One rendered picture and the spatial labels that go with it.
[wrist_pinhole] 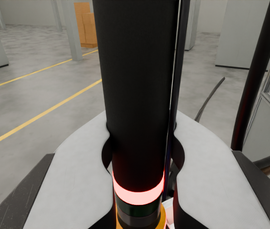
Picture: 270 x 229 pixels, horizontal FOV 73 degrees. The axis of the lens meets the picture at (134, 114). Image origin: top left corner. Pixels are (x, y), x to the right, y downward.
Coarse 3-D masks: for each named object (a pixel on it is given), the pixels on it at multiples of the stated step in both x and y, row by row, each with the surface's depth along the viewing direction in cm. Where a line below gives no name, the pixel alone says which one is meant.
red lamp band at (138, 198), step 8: (160, 184) 11; (120, 192) 11; (128, 192) 11; (144, 192) 11; (152, 192) 11; (160, 192) 12; (128, 200) 11; (136, 200) 11; (144, 200) 11; (152, 200) 11
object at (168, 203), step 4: (168, 200) 18; (172, 200) 18; (164, 204) 18; (168, 204) 18; (172, 204) 18; (164, 208) 18; (168, 224) 17; (172, 224) 16; (168, 228) 16; (172, 228) 16
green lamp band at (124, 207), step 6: (120, 204) 12; (126, 204) 12; (150, 204) 11; (156, 204) 12; (126, 210) 12; (132, 210) 12; (138, 210) 12; (144, 210) 12; (150, 210) 12; (138, 216) 12
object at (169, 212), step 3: (171, 207) 18; (165, 210) 17; (168, 210) 17; (171, 210) 17; (168, 213) 17; (171, 213) 17; (168, 216) 17; (171, 216) 17; (168, 219) 17; (171, 219) 17; (168, 222) 17; (171, 222) 17; (165, 228) 17
